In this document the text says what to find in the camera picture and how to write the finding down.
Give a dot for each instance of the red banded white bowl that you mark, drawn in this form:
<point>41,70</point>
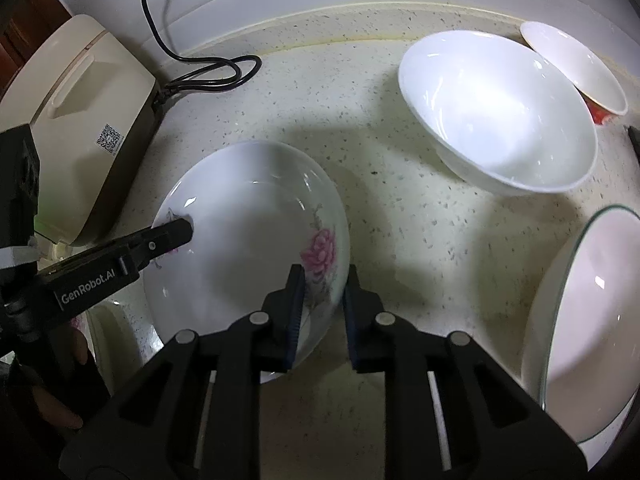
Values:
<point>575,60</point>

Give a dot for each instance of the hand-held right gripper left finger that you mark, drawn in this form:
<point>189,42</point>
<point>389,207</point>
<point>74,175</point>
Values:
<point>295,310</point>

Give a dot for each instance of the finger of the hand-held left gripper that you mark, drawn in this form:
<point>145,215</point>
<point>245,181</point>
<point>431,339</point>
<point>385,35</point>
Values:
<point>165,240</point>

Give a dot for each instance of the white floral plate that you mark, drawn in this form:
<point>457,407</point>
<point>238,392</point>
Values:
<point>240,260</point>
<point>112,335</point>

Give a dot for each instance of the brown wooden cabinet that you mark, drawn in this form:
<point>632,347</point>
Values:
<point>30,25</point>

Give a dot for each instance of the wide white floral bowl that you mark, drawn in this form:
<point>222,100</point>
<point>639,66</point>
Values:
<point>500,110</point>

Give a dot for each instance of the large green-rimmed white bowl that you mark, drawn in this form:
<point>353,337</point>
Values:
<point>590,330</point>

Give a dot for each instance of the black gas stove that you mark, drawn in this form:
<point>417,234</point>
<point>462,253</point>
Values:
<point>635,142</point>

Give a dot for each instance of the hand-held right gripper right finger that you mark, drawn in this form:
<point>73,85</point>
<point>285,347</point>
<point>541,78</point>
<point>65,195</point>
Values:
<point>350,320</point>

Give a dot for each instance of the beige rice cooker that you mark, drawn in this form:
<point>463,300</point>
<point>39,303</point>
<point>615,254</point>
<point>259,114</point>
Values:
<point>80,110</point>

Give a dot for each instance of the person's left hand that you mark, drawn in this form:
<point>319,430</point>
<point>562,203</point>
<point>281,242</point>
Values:
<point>57,410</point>

